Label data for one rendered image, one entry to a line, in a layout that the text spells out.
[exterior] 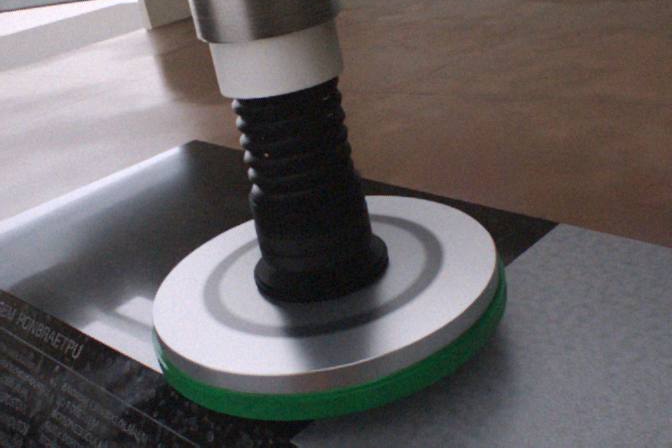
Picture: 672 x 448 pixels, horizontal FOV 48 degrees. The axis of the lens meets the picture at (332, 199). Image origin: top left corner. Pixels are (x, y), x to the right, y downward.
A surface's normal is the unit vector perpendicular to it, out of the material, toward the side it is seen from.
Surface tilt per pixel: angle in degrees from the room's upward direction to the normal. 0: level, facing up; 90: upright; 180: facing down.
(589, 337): 0
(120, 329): 0
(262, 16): 90
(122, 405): 45
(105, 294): 0
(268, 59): 90
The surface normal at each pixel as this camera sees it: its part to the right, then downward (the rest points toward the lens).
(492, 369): -0.18, -0.91
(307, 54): 0.55, 0.23
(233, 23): -0.37, 0.42
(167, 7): 0.75, 0.13
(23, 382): -0.59, -0.36
